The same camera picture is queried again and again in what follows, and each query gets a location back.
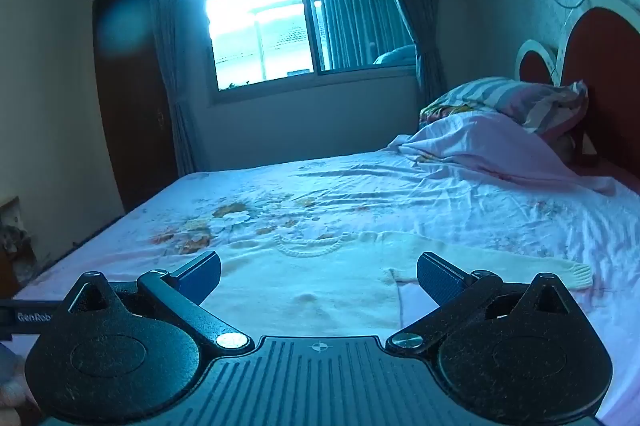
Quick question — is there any striped pillow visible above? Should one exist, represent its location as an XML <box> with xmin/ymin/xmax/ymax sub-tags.
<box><xmin>419</xmin><ymin>77</ymin><xmax>590</xmax><ymax>143</ymax></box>

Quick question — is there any white knitted sweater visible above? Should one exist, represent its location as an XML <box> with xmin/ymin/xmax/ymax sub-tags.
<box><xmin>197</xmin><ymin>228</ymin><xmax>594</xmax><ymax>343</ymax></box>

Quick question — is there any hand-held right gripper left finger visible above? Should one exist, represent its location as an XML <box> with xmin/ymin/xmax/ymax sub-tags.
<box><xmin>62</xmin><ymin>251</ymin><xmax>256</xmax><ymax>353</ymax></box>

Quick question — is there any cluttered bedside stand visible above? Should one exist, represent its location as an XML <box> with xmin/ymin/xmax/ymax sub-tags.
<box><xmin>0</xmin><ymin>195</ymin><xmax>40</xmax><ymax>302</ymax></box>

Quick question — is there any dark wooden door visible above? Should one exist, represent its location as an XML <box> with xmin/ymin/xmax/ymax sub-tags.
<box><xmin>91</xmin><ymin>0</ymin><xmax>182</xmax><ymax>213</ymax></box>

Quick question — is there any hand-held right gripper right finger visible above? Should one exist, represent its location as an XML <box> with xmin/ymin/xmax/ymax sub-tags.
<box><xmin>387</xmin><ymin>251</ymin><xmax>577</xmax><ymax>353</ymax></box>

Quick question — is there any person's left hand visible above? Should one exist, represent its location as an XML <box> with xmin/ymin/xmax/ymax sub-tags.
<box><xmin>0</xmin><ymin>348</ymin><xmax>36</xmax><ymax>409</ymax></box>

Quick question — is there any white ornate headboard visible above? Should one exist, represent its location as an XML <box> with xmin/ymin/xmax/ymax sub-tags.
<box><xmin>515</xmin><ymin>0</ymin><xmax>640</xmax><ymax>187</ymax></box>

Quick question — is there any pink blanket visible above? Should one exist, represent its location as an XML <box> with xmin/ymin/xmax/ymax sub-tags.
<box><xmin>385</xmin><ymin>110</ymin><xmax>621</xmax><ymax>198</ymax></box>

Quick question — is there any floral bed sheet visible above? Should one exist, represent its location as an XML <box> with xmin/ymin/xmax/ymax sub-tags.
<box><xmin>10</xmin><ymin>146</ymin><xmax>640</xmax><ymax>426</ymax></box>

